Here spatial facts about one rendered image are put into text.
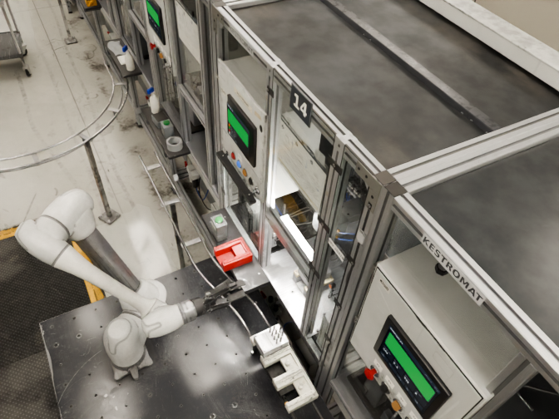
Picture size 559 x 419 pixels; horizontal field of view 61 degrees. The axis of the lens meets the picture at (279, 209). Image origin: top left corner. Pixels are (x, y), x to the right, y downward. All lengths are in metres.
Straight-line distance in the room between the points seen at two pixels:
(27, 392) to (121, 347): 1.16
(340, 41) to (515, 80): 0.61
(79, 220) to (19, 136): 2.95
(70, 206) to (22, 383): 1.58
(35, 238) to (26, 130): 3.08
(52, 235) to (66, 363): 0.78
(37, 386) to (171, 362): 1.11
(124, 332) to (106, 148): 2.59
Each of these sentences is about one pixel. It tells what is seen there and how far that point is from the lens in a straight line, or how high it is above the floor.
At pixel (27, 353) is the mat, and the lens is 3.41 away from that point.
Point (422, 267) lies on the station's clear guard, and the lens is 1.24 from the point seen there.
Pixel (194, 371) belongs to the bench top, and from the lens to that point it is 2.37.
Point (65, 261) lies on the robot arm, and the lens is 1.94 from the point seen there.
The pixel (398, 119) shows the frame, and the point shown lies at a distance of 1.47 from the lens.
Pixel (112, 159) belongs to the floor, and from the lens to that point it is 4.40.
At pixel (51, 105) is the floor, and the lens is 5.18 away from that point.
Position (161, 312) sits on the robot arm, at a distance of 1.96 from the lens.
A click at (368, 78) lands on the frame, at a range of 1.63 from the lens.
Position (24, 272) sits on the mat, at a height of 0.01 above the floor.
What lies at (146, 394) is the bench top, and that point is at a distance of 2.36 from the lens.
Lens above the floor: 2.85
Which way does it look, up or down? 48 degrees down
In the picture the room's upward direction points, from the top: 5 degrees clockwise
